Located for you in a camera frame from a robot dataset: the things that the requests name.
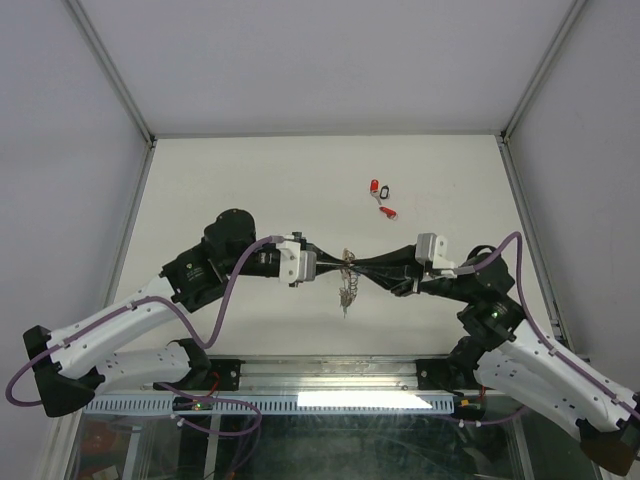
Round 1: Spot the red tag key upper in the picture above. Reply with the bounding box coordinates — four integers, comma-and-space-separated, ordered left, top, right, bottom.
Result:
369, 179, 382, 205

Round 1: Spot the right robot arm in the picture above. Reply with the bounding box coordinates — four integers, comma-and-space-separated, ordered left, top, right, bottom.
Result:
350, 235, 639, 476

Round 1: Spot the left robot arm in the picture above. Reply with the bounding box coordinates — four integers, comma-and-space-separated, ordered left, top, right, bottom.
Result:
23, 209, 343, 418

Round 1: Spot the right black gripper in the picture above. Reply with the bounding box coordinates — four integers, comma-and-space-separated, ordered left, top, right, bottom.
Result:
349, 243, 475, 304

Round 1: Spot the white slotted cable duct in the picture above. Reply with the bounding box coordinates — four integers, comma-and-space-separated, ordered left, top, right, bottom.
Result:
83, 392, 455, 417

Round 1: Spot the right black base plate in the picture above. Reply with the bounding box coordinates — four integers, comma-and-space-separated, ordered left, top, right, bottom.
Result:
415, 358, 478, 393

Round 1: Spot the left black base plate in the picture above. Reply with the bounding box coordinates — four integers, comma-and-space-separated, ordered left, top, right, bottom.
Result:
168, 358, 243, 392

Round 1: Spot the aluminium mounting rail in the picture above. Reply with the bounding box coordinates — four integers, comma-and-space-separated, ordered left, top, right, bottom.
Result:
62, 352, 601, 396

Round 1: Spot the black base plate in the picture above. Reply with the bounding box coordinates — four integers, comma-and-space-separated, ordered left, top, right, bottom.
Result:
415, 358, 478, 393
168, 358, 243, 392

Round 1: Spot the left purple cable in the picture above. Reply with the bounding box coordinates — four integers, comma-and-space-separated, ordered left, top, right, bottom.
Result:
4, 234, 262, 441

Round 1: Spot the red tag with ring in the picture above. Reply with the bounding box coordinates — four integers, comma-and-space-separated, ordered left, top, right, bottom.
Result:
379, 206, 398, 220

